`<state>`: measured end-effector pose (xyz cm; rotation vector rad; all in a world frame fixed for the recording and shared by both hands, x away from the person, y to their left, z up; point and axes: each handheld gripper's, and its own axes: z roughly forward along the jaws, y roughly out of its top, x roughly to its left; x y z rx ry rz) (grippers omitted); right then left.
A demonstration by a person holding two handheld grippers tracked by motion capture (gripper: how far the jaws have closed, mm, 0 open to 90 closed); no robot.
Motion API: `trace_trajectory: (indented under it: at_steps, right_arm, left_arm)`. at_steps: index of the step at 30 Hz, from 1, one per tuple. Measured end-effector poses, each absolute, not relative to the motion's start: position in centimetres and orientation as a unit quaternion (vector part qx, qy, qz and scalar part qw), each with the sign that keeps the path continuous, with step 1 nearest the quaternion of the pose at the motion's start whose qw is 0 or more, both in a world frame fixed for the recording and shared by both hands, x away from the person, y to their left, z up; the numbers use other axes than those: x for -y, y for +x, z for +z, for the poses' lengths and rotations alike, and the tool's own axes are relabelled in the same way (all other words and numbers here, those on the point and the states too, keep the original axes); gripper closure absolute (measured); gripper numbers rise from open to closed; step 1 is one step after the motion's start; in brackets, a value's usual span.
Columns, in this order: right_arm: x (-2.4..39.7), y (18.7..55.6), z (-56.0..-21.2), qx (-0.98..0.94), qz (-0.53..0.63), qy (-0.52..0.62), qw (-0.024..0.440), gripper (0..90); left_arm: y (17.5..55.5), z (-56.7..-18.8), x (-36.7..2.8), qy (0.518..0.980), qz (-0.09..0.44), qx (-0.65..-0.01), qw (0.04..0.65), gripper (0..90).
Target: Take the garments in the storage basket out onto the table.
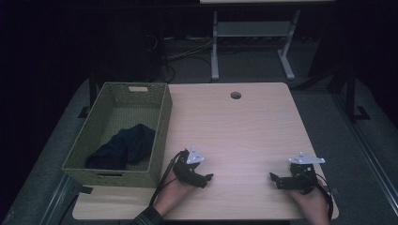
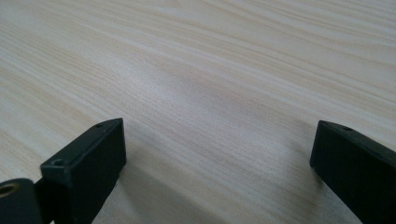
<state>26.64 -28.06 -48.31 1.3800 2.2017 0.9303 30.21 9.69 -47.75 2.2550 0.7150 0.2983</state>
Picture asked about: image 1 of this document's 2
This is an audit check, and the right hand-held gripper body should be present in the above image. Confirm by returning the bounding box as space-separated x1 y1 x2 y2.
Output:
288 152 326 195

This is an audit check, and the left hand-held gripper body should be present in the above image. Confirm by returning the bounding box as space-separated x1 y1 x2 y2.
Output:
173 145 206 186

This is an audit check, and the dark navy printed shirt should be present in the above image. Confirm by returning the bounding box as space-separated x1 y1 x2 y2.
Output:
84 123 157 172

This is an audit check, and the green woven basket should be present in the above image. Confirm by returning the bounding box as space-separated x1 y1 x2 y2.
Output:
61 82 174 189

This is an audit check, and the person's left hand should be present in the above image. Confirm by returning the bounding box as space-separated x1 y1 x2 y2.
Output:
154 171 199 217

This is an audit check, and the person's right hand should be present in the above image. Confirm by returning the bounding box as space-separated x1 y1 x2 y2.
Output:
289 185 331 225

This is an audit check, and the black metal stand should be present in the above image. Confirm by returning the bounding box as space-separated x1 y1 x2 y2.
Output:
328 62 372 124

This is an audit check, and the white metal stand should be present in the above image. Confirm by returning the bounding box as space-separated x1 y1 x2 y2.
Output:
210 8 301 82

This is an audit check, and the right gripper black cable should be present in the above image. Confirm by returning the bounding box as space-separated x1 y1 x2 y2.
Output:
313 172 334 220

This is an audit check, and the aluminium rail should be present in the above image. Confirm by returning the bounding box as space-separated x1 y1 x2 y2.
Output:
38 172 94 225
331 93 398 218

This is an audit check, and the bundle of floor cables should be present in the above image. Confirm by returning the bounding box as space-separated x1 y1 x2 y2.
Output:
145 33 217 83

